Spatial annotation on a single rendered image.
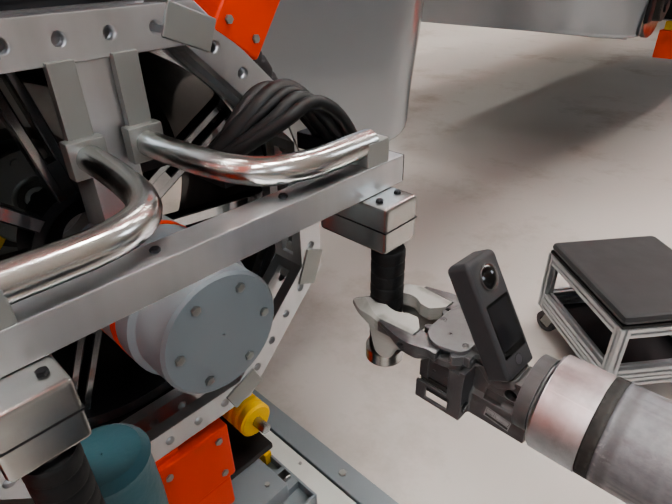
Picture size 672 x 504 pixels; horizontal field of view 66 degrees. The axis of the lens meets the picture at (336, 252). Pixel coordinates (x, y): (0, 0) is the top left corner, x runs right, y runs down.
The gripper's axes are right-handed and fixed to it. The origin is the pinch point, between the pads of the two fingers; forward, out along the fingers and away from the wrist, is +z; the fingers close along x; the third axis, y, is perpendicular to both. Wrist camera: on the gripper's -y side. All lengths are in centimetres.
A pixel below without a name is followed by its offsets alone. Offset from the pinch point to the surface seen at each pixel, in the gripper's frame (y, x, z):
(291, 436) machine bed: 75, 19, 42
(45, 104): -14, -11, 56
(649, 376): 71, 97, -19
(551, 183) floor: 83, 237, 68
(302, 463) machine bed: 75, 15, 34
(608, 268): 49, 108, 1
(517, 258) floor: 83, 150, 45
